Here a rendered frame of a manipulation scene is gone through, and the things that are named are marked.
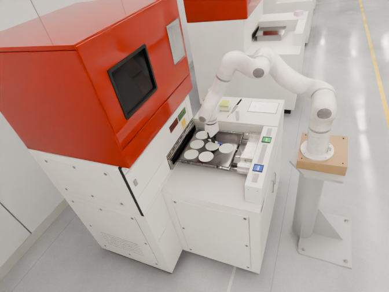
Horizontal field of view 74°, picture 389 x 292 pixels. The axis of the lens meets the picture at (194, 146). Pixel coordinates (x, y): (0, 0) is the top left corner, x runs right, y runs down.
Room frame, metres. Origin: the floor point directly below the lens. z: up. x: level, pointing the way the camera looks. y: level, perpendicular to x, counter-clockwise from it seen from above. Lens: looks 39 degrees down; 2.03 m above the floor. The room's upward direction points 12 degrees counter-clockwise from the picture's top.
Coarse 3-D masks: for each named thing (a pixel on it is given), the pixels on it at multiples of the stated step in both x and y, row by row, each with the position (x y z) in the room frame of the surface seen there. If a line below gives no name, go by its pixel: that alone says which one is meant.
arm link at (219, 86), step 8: (216, 80) 1.32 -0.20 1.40; (216, 88) 1.32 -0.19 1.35; (224, 88) 1.31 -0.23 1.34; (208, 96) 1.33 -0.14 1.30; (216, 96) 1.32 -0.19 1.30; (208, 104) 1.30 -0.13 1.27; (216, 104) 1.30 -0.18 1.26; (200, 112) 1.32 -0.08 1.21; (208, 112) 1.29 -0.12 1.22; (200, 120) 1.31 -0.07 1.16; (208, 120) 1.30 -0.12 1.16
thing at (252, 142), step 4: (248, 140) 1.37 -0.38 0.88; (252, 140) 1.36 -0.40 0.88; (256, 140) 1.35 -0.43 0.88; (248, 144) 1.32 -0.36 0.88; (252, 144) 1.32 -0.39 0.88; (256, 144) 1.31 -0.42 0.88; (248, 148) 1.28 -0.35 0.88; (252, 148) 1.28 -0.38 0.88; (244, 152) 1.25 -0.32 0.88; (248, 152) 1.24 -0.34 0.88; (252, 152) 1.24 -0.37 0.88; (240, 172) 1.10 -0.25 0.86; (244, 172) 1.09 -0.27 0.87
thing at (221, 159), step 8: (216, 136) 1.46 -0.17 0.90; (224, 136) 1.44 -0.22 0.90; (232, 136) 1.42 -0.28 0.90; (240, 136) 1.40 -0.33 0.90; (232, 144) 1.34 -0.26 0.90; (184, 152) 1.36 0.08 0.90; (200, 152) 1.32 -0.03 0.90; (216, 152) 1.29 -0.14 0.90; (232, 152) 1.26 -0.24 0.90; (192, 160) 1.26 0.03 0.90; (200, 160) 1.24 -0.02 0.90; (216, 160) 1.21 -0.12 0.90; (224, 160) 1.20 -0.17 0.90
